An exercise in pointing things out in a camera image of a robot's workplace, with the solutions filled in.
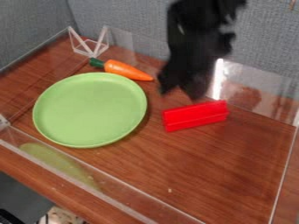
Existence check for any green round plate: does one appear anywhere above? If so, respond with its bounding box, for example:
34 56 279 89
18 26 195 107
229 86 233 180
32 73 147 148

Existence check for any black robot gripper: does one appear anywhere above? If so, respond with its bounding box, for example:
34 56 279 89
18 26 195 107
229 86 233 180
158 0 247 101

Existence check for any orange toy carrot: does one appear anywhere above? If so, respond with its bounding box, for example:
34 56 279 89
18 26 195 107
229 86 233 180
88 58 154 81

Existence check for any red plastic block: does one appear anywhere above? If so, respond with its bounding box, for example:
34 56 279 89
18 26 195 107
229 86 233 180
163 101 230 132

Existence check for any clear acrylic enclosure wall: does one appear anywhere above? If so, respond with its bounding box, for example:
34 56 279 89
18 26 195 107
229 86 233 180
0 32 299 224

